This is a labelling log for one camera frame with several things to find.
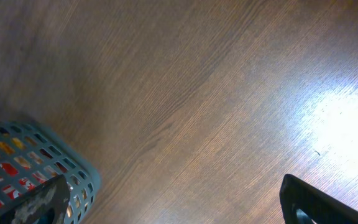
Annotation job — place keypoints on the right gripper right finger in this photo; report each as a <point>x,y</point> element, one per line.
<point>303,203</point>

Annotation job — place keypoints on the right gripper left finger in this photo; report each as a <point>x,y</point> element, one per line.
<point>47,203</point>

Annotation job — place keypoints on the orange snack bag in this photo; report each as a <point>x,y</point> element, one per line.
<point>26,161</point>

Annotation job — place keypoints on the grey plastic shopping basket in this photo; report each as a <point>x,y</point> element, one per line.
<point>83,181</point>

